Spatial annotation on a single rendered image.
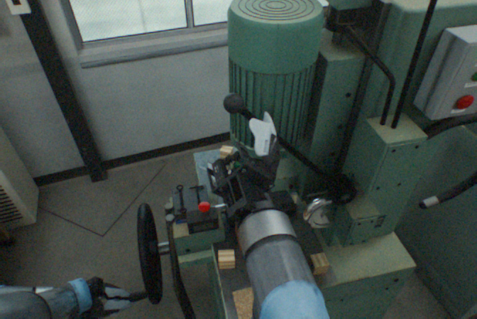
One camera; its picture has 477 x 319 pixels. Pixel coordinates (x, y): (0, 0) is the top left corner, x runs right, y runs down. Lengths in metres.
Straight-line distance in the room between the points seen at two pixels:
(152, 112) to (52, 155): 0.66
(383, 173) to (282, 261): 0.40
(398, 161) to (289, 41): 0.33
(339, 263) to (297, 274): 0.68
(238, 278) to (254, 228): 0.48
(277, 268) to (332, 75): 0.41
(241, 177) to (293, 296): 0.18
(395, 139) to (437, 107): 0.10
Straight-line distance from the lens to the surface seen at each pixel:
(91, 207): 2.37
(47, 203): 2.51
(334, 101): 0.74
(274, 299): 0.41
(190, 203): 0.94
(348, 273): 1.09
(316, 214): 0.89
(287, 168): 0.93
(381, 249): 1.17
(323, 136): 0.79
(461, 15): 0.73
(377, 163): 0.74
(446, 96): 0.73
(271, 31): 0.59
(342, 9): 0.68
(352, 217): 0.84
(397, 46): 0.68
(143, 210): 1.02
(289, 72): 0.63
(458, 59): 0.70
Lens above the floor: 1.73
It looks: 42 degrees down
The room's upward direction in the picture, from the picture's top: straight up
